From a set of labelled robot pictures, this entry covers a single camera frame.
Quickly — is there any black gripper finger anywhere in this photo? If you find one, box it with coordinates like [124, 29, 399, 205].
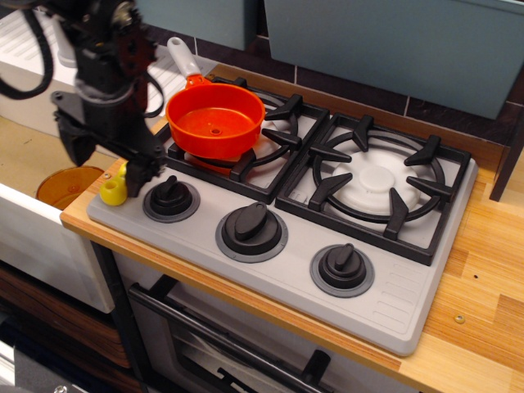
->
[124, 159, 162, 197]
[56, 116, 97, 166]

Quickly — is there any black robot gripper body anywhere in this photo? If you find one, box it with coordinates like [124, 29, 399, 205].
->
[52, 91, 165, 166]

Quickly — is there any orange pot with grey handle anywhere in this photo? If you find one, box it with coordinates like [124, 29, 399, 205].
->
[165, 37, 266, 160]

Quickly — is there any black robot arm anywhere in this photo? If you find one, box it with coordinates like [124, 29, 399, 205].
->
[1, 1, 166, 197]

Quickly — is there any black left stove knob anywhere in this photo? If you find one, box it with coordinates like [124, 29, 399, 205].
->
[142, 175, 201, 224]

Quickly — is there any black stove knob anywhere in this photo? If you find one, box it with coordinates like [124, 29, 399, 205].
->
[309, 243, 375, 298]
[142, 175, 201, 224]
[215, 201, 289, 264]

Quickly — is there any orange translucent bowl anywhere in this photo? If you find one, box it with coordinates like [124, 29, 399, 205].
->
[36, 166, 104, 210]

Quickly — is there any white toy sink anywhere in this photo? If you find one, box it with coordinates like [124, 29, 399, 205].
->
[0, 6, 214, 315]

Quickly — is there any grey toy faucet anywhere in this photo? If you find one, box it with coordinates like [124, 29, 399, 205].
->
[54, 26, 77, 68]

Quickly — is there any black middle stove knob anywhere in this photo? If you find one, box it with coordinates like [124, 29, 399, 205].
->
[215, 201, 289, 264]

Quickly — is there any black left burner grate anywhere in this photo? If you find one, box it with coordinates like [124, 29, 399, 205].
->
[156, 77, 329, 204]

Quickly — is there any black burner grate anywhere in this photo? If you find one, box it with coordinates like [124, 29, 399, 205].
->
[156, 77, 329, 204]
[276, 113, 478, 265]

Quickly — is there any toy oven door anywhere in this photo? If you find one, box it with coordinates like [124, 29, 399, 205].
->
[128, 277, 411, 392]

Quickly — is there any grey toy stove top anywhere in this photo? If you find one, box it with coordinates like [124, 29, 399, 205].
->
[87, 94, 478, 356]

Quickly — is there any black right stove knob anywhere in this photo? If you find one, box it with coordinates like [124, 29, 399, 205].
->
[309, 243, 375, 298]

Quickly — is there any black right burner grate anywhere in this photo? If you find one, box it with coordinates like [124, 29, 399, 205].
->
[276, 113, 478, 265]

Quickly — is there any yellow handled grey knife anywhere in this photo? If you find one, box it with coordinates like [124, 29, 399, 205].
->
[99, 163, 128, 206]

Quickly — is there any black oven door handle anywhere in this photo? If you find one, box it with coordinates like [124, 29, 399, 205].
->
[129, 284, 330, 392]

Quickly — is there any blue-grey wall cabinet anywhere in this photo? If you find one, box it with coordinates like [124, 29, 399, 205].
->
[134, 0, 524, 120]

